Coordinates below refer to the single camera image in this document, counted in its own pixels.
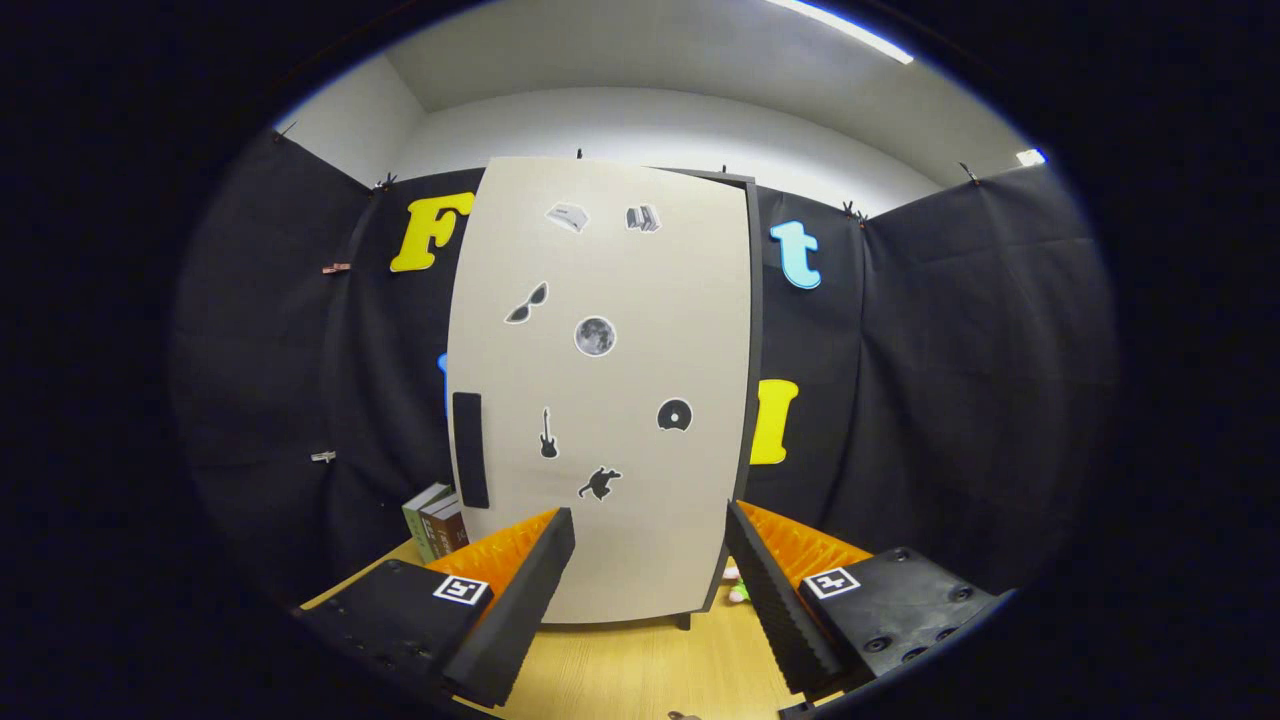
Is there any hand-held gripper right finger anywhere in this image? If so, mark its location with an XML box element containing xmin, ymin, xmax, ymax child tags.
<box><xmin>725</xmin><ymin>500</ymin><xmax>1006</xmax><ymax>701</ymax></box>

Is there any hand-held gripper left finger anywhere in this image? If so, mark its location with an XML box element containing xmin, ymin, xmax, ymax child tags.
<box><xmin>295</xmin><ymin>507</ymin><xmax>578</xmax><ymax>709</ymax></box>

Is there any black door handle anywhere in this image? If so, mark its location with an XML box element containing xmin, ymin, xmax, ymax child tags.
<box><xmin>452</xmin><ymin>391</ymin><xmax>491</xmax><ymax>510</ymax></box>

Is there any beige cabinet door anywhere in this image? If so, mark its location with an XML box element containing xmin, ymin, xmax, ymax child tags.
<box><xmin>447</xmin><ymin>156</ymin><xmax>753</xmax><ymax>626</ymax></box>

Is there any dark grey cabinet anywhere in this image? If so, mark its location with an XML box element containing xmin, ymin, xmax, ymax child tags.
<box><xmin>650</xmin><ymin>165</ymin><xmax>766</xmax><ymax>631</ymax></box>

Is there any black backdrop cloth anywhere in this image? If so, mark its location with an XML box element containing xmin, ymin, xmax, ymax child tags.
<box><xmin>170</xmin><ymin>130</ymin><xmax>1121</xmax><ymax>601</ymax></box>

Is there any long ceiling light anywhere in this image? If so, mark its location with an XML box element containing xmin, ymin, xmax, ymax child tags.
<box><xmin>765</xmin><ymin>0</ymin><xmax>916</xmax><ymax>66</ymax></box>

